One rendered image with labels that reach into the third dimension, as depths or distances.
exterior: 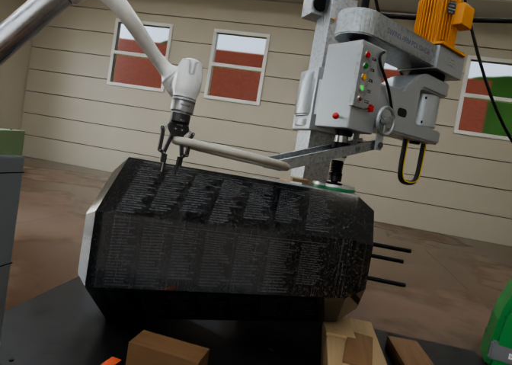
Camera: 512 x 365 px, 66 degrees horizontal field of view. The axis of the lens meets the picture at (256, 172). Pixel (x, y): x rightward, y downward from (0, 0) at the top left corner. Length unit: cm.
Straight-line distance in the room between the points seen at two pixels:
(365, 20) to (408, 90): 49
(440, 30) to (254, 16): 636
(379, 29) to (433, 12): 61
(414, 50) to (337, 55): 46
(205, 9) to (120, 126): 309
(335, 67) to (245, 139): 623
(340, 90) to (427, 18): 86
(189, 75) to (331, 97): 78
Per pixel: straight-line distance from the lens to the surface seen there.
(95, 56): 979
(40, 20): 178
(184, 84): 154
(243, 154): 138
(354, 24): 204
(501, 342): 262
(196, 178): 188
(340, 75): 202
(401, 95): 226
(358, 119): 198
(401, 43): 224
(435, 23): 264
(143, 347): 175
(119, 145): 922
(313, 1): 292
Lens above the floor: 95
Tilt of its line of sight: 3 degrees down
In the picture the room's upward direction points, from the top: 9 degrees clockwise
